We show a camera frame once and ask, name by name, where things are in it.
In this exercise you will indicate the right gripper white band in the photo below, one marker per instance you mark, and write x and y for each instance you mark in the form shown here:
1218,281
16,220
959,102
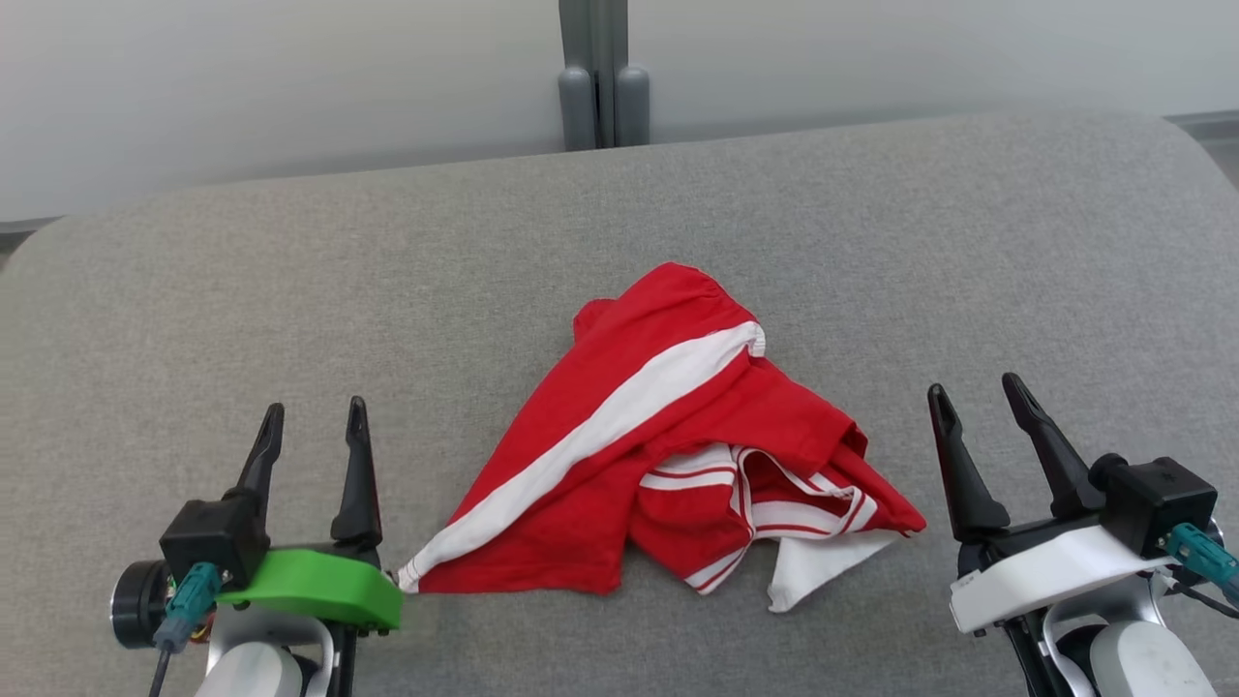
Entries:
1055,576

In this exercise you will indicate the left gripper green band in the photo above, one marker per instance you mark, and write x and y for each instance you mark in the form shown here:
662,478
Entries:
319,586

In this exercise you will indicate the red basketball jersey white sleeves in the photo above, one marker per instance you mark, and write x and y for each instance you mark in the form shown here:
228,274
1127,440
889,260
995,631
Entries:
823,561

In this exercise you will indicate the red shorts wide white stripe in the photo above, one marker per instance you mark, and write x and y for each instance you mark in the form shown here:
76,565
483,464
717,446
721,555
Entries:
581,523

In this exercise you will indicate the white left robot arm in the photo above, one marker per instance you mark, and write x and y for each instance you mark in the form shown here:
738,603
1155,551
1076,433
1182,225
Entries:
256,673

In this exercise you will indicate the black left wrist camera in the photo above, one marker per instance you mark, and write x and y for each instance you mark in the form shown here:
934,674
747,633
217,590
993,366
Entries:
208,537

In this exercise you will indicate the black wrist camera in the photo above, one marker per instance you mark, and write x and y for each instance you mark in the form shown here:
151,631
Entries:
208,537
1157,499

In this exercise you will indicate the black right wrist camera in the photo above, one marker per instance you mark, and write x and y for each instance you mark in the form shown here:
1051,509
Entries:
1157,499

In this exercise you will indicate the grey metal partition post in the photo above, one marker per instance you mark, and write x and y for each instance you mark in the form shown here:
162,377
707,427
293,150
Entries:
605,97

